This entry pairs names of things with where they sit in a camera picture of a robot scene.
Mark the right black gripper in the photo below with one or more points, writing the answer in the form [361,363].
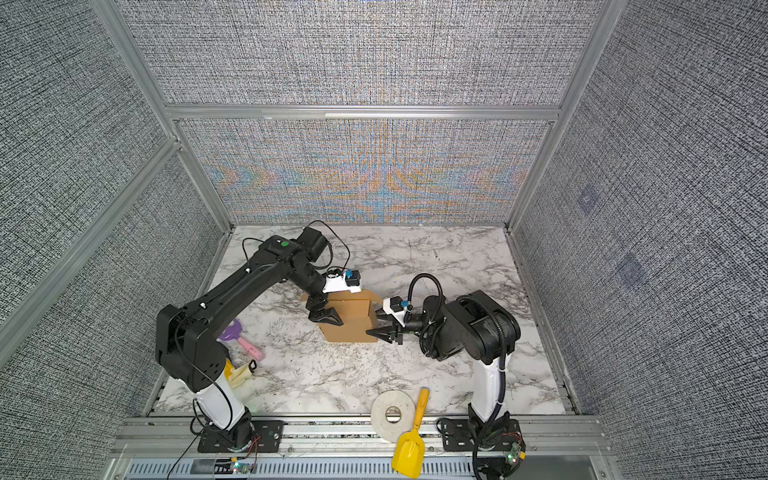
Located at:
[390,335]

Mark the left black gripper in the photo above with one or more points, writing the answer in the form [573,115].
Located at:
[321,314]

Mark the brown cardboard box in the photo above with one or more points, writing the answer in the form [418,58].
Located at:
[358,312]

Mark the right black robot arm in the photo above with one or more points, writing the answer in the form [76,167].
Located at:
[473,323]

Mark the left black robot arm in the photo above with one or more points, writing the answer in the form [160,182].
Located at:
[187,344]

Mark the white tape roll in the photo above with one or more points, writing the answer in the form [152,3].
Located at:
[392,414]

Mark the yellow work glove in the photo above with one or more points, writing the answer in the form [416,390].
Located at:
[236,376]

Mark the yellow plastic toy shovel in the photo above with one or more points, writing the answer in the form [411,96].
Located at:
[410,449]

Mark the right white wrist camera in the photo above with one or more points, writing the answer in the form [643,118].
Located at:
[397,308]

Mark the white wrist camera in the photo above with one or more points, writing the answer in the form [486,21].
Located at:
[397,308]
[342,280]

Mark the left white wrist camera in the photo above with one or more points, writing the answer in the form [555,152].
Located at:
[342,280]

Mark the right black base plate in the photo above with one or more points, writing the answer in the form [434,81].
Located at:
[460,435]

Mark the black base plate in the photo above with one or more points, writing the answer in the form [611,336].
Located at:
[460,435]
[260,436]

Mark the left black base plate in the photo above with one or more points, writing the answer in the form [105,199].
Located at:
[260,436]

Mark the aluminium front frame rail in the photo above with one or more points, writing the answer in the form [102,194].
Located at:
[329,446]

